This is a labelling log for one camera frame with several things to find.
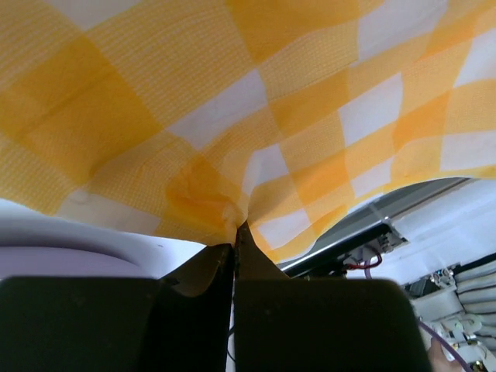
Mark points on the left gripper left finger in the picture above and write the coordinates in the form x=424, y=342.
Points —
x=178, y=322

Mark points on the aluminium front rail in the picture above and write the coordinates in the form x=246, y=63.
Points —
x=432, y=225

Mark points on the yellow checkered cloth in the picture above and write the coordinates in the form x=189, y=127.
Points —
x=186, y=119

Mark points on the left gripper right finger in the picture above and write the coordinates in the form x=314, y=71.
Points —
x=324, y=324

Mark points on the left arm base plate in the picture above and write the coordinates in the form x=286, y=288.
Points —
x=360, y=251

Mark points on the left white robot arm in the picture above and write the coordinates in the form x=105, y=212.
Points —
x=439, y=313

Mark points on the lavender plate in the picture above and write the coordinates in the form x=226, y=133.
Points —
x=35, y=261

